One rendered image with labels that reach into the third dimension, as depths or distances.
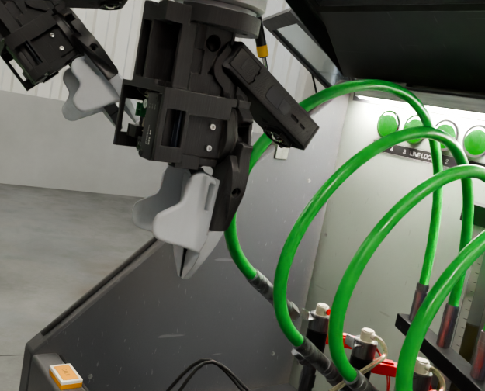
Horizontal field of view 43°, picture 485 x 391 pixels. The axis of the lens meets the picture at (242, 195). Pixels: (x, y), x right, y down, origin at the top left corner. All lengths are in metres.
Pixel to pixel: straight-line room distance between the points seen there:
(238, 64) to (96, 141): 6.77
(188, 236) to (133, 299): 0.55
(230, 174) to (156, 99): 0.08
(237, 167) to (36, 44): 0.32
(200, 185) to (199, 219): 0.03
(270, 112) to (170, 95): 0.10
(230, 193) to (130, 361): 0.65
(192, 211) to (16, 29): 0.31
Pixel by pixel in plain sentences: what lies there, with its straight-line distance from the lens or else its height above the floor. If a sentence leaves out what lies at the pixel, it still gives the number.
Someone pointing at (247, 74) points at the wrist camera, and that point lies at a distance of 0.48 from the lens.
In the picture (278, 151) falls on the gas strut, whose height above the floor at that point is 1.30.
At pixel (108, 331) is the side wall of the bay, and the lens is 1.02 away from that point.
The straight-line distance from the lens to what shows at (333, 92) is 0.72.
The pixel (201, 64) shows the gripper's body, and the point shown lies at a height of 1.40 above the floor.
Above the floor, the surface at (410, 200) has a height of 1.31.
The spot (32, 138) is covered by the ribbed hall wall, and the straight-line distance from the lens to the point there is 7.11.
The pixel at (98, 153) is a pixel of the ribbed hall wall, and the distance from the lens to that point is 7.25.
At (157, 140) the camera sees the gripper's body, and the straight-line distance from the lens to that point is 0.43.
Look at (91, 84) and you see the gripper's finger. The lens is 0.69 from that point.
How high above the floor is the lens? 1.37
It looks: 9 degrees down
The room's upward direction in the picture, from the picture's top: 11 degrees clockwise
